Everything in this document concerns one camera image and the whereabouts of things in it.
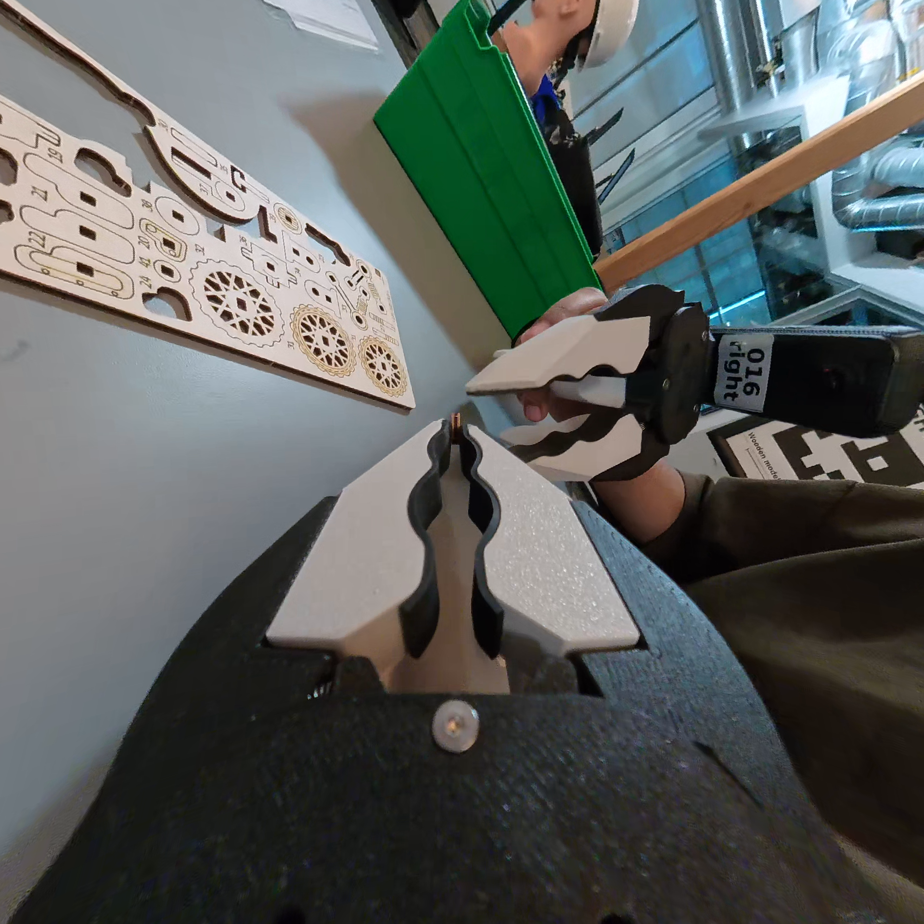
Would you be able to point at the small wooden puzzle piece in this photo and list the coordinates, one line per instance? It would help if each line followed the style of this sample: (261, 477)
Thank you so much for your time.
(456, 424)

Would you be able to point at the black white printed card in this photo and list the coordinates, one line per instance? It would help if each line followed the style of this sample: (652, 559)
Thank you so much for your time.
(852, 462)

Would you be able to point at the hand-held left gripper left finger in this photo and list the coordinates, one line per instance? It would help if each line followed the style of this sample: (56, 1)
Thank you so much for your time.
(346, 563)

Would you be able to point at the person's right forearm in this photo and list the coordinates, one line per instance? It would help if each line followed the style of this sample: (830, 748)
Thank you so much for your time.
(794, 577)

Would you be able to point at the white paper sheet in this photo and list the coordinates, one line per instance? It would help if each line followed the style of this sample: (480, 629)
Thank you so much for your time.
(325, 21)

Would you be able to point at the silver flexible duct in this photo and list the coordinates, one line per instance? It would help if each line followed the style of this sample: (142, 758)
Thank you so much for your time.
(888, 188)

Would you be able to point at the person's right hand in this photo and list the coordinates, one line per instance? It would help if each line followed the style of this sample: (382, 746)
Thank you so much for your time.
(567, 307)

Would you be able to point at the wooden handrail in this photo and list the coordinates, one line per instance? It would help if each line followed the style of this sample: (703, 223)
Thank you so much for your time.
(758, 184)

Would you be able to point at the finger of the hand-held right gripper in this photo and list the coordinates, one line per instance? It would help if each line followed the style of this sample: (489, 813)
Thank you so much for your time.
(534, 361)
(585, 460)

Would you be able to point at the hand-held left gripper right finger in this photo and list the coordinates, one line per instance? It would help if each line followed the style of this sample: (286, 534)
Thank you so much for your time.
(548, 570)

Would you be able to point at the green plastic bin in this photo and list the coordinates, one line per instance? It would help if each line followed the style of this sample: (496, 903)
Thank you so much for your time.
(476, 180)

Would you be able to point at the wooden puzzle sheet with wheels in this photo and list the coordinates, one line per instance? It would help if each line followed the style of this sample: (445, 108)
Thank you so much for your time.
(65, 224)

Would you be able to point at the silver straight duct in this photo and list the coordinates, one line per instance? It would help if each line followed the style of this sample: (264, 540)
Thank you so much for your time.
(736, 50)

